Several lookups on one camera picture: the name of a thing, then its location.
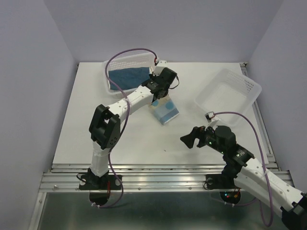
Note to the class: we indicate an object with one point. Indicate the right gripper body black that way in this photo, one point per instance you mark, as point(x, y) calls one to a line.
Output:
point(208, 138)

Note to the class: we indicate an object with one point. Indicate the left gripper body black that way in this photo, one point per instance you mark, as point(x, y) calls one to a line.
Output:
point(152, 77)

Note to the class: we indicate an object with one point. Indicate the light blue orange towel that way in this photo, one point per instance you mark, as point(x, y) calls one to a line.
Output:
point(164, 110)

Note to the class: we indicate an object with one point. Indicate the yellow patterned towel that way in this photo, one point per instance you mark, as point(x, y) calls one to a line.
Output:
point(129, 78)

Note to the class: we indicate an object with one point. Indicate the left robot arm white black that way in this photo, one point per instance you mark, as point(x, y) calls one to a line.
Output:
point(109, 121)

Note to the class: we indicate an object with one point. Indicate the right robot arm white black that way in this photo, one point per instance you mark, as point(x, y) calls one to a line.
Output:
point(244, 170)

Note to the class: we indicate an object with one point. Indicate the white perforated basket left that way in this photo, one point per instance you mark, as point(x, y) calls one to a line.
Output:
point(124, 61)

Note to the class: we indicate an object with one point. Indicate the white perforated basket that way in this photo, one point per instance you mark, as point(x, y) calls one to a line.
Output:
point(225, 90)
point(124, 61)

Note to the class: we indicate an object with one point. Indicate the white perforated basket right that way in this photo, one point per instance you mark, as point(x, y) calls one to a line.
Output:
point(225, 90)

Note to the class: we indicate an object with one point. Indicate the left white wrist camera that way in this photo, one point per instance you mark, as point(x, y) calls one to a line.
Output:
point(159, 67)

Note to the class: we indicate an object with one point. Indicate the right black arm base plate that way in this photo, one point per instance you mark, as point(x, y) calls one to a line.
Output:
point(219, 181)

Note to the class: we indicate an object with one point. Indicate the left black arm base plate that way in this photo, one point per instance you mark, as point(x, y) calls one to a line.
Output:
point(106, 182)

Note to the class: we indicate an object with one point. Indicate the aluminium rail frame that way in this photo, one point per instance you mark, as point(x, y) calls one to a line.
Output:
point(155, 197)

